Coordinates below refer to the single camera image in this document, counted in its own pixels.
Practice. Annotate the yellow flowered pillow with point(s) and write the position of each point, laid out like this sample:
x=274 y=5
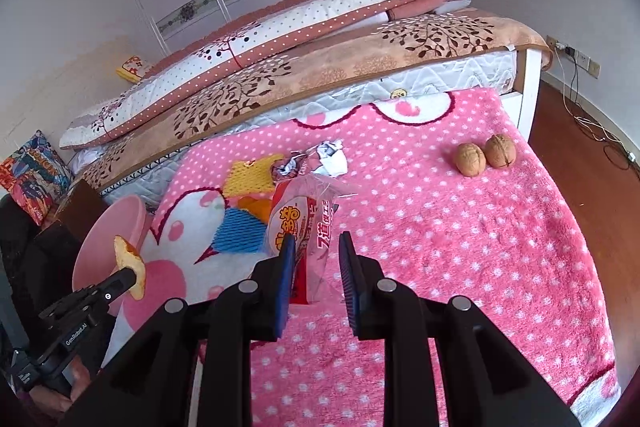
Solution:
x=134 y=68

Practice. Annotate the brown leaf-print blanket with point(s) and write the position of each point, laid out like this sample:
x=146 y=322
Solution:
x=350 y=57

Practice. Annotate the brown walnut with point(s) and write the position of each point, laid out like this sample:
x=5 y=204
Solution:
x=470 y=159
x=500 y=151

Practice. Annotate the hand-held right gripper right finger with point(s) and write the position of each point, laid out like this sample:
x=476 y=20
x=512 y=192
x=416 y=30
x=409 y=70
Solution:
x=348 y=287

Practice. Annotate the clear red-print bread bag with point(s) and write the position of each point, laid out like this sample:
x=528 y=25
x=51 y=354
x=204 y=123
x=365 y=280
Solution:
x=310 y=232

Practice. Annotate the cream bed headboard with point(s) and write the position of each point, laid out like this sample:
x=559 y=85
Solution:
x=75 y=82

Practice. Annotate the white bed frame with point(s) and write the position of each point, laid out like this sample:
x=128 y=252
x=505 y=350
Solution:
x=530 y=82

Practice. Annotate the person's left hand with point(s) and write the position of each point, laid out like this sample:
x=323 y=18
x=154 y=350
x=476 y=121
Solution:
x=82 y=382

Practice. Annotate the crumpled white wrapper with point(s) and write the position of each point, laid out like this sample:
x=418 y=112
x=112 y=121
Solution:
x=332 y=157

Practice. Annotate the white pink polka-dot quilt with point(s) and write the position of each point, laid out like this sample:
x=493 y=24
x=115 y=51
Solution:
x=280 y=32

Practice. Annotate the colourful printed cushion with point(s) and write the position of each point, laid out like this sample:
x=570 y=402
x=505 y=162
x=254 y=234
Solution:
x=35 y=177

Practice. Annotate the blue foam net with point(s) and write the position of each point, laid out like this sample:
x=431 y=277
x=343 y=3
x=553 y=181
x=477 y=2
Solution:
x=240 y=234

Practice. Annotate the yellow foam net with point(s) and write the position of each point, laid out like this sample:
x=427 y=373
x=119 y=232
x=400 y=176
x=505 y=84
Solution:
x=250 y=177

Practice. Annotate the brown wooden box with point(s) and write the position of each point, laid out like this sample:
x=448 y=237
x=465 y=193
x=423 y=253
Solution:
x=80 y=207

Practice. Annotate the pink polka-dot blanket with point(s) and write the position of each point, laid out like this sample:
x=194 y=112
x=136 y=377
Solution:
x=450 y=257

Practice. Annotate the pink plastic bucket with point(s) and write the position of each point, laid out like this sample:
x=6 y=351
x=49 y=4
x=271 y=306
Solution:
x=105 y=227

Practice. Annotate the yellow mattress tag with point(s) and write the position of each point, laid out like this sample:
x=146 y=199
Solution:
x=399 y=94

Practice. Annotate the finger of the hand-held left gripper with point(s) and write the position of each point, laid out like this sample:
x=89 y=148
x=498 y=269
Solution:
x=120 y=282
x=65 y=304

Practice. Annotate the wall power outlet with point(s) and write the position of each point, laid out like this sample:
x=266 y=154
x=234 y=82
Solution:
x=582 y=59

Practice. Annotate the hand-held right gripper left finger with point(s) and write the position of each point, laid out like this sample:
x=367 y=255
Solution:
x=286 y=287

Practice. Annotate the yellow cake piece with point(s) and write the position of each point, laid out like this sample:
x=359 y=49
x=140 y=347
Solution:
x=127 y=257

